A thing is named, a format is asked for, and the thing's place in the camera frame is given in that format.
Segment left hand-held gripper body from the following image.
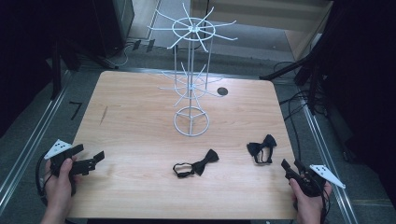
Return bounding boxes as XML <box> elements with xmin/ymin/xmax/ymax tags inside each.
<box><xmin>44</xmin><ymin>139</ymin><xmax>97</xmax><ymax>197</ymax></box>

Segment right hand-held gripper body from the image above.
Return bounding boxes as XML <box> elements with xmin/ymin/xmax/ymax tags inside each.
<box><xmin>287</xmin><ymin>163</ymin><xmax>347</xmax><ymax>198</ymax></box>

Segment white wire display rack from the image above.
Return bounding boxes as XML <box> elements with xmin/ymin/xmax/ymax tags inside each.
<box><xmin>147</xmin><ymin>2</ymin><xmax>239</xmax><ymax>138</ymax></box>

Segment person's right hand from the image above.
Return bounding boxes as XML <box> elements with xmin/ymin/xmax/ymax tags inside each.
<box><xmin>289</xmin><ymin>179</ymin><xmax>332</xmax><ymax>224</ymax></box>

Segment person's left hand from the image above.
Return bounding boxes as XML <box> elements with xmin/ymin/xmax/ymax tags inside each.
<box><xmin>42</xmin><ymin>156</ymin><xmax>83</xmax><ymax>217</ymax></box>

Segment black tape floor mark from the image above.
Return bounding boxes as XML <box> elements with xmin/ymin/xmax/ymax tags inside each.
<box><xmin>69</xmin><ymin>101</ymin><xmax>84</xmax><ymax>121</ymax></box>

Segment black stand leg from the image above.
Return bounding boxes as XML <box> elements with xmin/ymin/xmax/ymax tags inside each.
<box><xmin>50</xmin><ymin>39</ymin><xmax>64</xmax><ymax>101</ymax></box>

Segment dark cabinet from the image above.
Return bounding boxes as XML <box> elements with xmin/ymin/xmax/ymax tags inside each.
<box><xmin>92</xmin><ymin>0</ymin><xmax>135</xmax><ymax>59</ymax></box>

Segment metal floor rail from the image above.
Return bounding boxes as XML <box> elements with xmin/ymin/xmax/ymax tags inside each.
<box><xmin>0</xmin><ymin>70</ymin><xmax>73</xmax><ymax>208</ymax></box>
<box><xmin>298</xmin><ymin>101</ymin><xmax>360</xmax><ymax>224</ymax></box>

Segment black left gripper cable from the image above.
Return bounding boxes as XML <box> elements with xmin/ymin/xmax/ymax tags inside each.
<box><xmin>35</xmin><ymin>151</ymin><xmax>52</xmax><ymax>207</ymax></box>

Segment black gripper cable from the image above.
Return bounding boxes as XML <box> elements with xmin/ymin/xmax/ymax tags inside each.
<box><xmin>319</xmin><ymin>183</ymin><xmax>332</xmax><ymax>224</ymax></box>
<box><xmin>35</xmin><ymin>151</ymin><xmax>52</xmax><ymax>207</ymax></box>

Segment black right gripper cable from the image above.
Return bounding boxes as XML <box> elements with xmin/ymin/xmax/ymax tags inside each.
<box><xmin>319</xmin><ymin>183</ymin><xmax>332</xmax><ymax>224</ymax></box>

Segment black floor cables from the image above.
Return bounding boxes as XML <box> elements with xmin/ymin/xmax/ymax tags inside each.
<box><xmin>273</xmin><ymin>61</ymin><xmax>331</xmax><ymax>162</ymax></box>

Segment black stand frame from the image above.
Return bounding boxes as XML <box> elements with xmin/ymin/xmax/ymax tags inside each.
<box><xmin>259</xmin><ymin>31</ymin><xmax>335</xmax><ymax>116</ymax></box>

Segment white floor cable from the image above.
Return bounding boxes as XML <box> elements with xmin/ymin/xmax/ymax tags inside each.
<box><xmin>113</xmin><ymin>42</ymin><xmax>138</xmax><ymax>69</ymax></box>

